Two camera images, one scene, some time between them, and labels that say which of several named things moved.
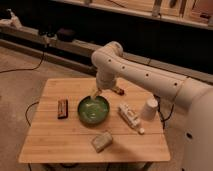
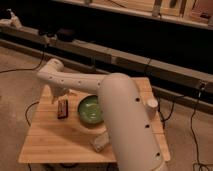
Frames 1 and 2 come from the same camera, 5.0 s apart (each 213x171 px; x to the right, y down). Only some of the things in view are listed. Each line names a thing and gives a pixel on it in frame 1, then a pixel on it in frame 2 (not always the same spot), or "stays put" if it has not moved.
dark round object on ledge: [65, 35] stays put
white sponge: [101, 142] stays put
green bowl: [93, 111] stays put
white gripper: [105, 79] → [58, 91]
